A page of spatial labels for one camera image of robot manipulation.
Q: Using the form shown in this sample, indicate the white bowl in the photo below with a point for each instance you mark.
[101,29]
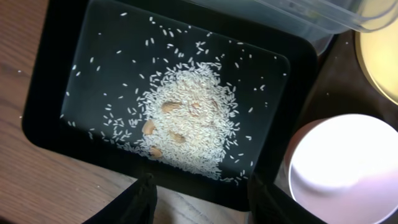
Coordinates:
[344,169]

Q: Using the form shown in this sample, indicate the black waste tray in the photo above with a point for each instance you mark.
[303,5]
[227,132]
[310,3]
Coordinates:
[59,41]

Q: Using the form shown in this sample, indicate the clear plastic bin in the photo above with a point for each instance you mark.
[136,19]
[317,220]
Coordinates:
[312,20]

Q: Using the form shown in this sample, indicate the pile of rice and nuts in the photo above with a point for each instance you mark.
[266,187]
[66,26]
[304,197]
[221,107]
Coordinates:
[172,93]

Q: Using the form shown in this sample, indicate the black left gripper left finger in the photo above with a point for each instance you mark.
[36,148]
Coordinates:
[135,205]

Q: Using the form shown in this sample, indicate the dark brown serving tray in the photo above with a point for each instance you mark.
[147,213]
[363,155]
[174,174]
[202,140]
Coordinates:
[342,88]

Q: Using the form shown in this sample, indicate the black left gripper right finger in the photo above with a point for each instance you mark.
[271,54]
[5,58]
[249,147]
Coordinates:
[269,205]

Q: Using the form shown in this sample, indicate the yellow plate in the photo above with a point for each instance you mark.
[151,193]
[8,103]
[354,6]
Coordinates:
[377,55]

